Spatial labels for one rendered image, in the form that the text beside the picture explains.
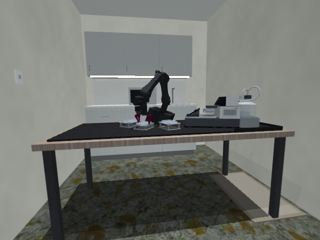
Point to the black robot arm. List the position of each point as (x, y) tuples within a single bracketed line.
[(140, 102)]

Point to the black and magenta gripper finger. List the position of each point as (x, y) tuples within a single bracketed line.
[(137, 118), (149, 118)]

